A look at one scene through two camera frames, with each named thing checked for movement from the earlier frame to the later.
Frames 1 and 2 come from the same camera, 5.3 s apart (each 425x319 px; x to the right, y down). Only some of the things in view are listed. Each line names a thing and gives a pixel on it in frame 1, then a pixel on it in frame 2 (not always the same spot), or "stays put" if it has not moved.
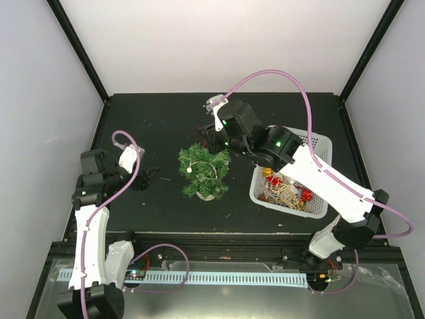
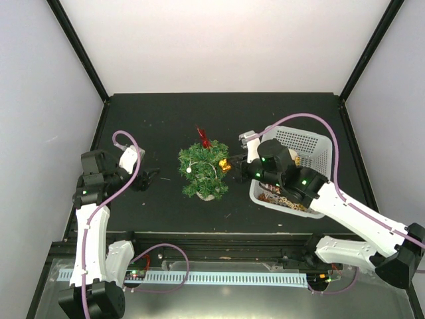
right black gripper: x=212 y=145 -> x=242 y=175
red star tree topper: x=204 y=141 stays put
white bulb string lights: x=189 y=169 stays put
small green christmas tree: x=204 y=173 stays put
